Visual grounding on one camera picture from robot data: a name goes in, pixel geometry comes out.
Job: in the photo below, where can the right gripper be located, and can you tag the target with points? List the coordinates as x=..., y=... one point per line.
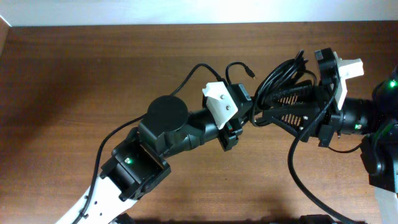
x=325, y=116

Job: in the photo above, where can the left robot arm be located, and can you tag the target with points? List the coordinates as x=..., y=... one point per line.
x=138, y=164

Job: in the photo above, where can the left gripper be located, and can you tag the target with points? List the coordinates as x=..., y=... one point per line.
x=232, y=127

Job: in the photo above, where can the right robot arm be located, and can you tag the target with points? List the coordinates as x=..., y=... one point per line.
x=376, y=121

